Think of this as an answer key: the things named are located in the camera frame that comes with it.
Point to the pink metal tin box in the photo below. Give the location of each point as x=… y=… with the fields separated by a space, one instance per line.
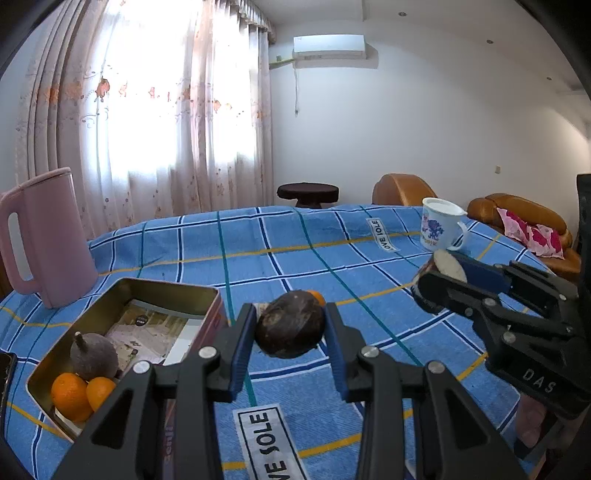
x=161 y=290

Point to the cut taro piece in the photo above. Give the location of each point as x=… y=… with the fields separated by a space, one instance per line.
x=450 y=265
x=264 y=309

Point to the wooden chair back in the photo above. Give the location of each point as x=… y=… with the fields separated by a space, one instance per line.
x=401 y=189

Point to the small orange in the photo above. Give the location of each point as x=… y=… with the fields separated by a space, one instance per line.
x=317 y=297

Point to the white mug with blue print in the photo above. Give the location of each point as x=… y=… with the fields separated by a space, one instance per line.
x=438 y=226

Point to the air conditioner pipe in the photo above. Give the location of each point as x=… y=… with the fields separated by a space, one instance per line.
x=281 y=61

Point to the purple fig-shaped fruit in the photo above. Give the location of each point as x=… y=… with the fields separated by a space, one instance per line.
x=94 y=357

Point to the printed paper leaflets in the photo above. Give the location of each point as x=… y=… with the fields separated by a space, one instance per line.
x=152 y=330

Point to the brown leather sofa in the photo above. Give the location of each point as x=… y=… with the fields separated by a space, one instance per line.
x=521 y=212

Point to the blue plaid tablecloth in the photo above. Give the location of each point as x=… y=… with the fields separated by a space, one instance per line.
x=300 y=240

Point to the pink electric kettle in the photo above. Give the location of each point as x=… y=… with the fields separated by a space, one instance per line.
x=51 y=240

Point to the dark round stool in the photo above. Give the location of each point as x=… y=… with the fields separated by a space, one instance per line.
x=307 y=190

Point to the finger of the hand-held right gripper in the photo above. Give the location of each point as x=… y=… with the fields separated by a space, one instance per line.
x=482 y=274
x=452 y=290

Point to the large orange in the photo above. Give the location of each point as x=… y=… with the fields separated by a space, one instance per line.
x=101 y=391
x=69 y=394

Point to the sheer floral curtain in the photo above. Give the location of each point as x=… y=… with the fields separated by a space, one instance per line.
x=161 y=115

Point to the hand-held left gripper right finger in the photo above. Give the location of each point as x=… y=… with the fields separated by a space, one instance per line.
x=336 y=355

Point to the pink floral cushion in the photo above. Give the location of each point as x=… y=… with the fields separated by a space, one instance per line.
x=531 y=233

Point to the dark brown round fruit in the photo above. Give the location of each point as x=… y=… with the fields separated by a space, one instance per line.
x=290 y=330

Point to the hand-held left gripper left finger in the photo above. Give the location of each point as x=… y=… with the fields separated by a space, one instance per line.
x=242 y=355

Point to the white wall air conditioner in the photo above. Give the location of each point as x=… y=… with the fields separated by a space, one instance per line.
x=330 y=46

